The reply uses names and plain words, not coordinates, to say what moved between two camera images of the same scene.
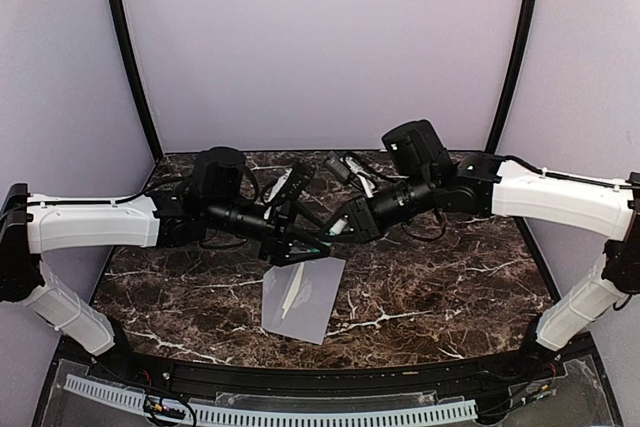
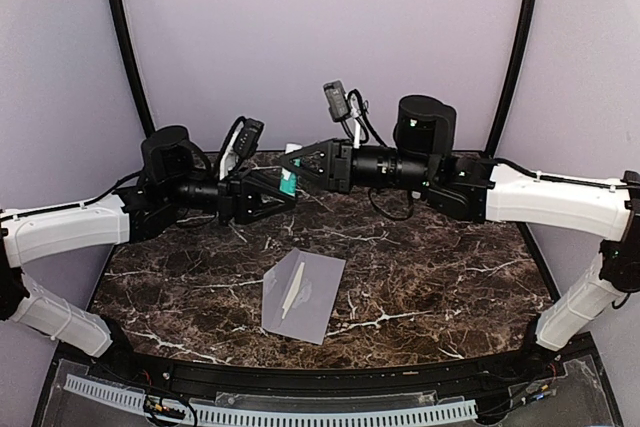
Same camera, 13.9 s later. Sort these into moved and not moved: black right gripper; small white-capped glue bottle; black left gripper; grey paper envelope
Moved: black left gripper; black right gripper; small white-capped glue bottle
Not moved: grey paper envelope
